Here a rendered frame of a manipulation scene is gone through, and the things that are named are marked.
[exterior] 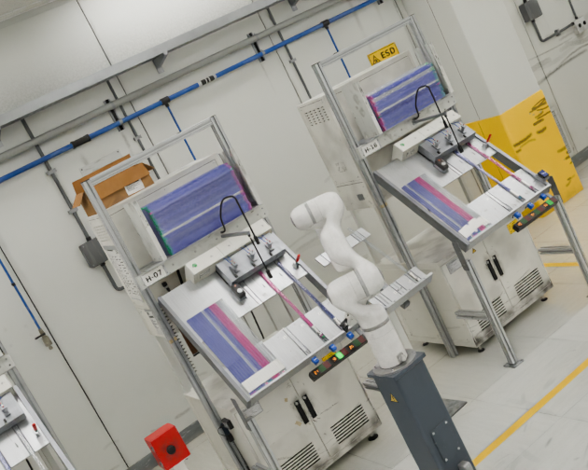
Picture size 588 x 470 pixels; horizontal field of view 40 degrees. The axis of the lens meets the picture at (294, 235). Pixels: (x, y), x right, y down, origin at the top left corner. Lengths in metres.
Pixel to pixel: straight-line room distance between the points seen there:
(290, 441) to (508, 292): 1.62
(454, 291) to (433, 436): 1.45
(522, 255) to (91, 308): 2.73
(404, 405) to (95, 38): 3.39
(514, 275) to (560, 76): 3.24
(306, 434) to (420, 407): 1.01
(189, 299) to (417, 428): 1.31
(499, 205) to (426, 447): 1.66
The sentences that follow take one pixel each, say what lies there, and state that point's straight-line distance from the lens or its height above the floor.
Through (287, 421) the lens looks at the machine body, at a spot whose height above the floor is 0.40.
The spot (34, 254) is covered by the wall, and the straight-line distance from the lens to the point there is 5.35.
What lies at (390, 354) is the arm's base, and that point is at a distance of 3.26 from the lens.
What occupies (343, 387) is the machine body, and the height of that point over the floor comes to 0.36.
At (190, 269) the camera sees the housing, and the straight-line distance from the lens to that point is 3.97.
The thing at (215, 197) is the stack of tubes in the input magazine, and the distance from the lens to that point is 4.08.
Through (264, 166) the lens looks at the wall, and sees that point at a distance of 5.90.
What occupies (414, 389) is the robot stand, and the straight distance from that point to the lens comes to 3.30.
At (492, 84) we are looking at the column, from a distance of 6.54.
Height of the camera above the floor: 1.94
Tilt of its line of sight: 11 degrees down
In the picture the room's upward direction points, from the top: 27 degrees counter-clockwise
